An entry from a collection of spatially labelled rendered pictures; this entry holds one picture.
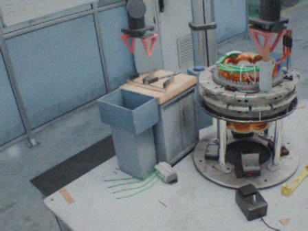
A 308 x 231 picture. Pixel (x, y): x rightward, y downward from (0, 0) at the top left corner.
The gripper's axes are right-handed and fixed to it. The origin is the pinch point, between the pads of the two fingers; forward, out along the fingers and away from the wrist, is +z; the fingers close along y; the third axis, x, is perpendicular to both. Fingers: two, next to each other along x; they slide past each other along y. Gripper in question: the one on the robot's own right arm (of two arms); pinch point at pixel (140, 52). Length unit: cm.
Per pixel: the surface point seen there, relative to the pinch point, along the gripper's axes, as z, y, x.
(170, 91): 9.6, 15.4, -4.2
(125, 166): 34.4, 5.3, -19.8
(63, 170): 120, -121, 13
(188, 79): 10.0, 14.6, 6.6
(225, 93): 6.1, 35.4, -3.3
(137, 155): 26.5, 12.7, -19.6
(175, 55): 79, -128, 173
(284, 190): 35, 56, -1
